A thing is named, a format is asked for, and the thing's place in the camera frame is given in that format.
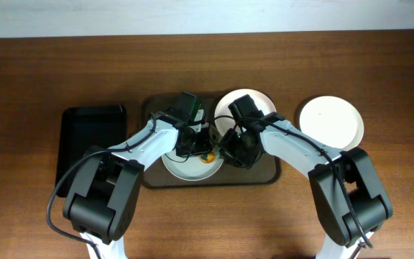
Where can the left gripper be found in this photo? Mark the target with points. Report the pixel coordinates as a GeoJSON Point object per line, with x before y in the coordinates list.
{"type": "Point", "coordinates": [195, 146]}

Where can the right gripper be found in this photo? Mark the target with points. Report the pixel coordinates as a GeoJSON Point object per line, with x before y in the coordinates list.
{"type": "Point", "coordinates": [243, 152]}

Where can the green and orange sponge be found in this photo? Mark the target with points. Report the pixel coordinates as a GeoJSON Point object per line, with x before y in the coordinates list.
{"type": "Point", "coordinates": [208, 157]}

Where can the pale blue plate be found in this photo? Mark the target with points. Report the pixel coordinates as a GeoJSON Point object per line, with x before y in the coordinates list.
{"type": "Point", "coordinates": [191, 169]}

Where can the white plate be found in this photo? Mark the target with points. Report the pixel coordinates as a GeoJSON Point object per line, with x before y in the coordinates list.
{"type": "Point", "coordinates": [262, 102]}
{"type": "Point", "coordinates": [332, 121]}

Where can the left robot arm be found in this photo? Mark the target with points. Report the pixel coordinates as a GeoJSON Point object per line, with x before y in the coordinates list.
{"type": "Point", "coordinates": [103, 195]}

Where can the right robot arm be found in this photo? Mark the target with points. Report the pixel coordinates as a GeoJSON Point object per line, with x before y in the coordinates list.
{"type": "Point", "coordinates": [350, 199]}

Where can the brown plastic serving tray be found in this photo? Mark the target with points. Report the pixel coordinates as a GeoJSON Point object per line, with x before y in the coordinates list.
{"type": "Point", "coordinates": [266, 171]}

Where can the black rectangular tray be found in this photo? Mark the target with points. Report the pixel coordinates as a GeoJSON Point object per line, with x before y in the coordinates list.
{"type": "Point", "coordinates": [85, 126]}

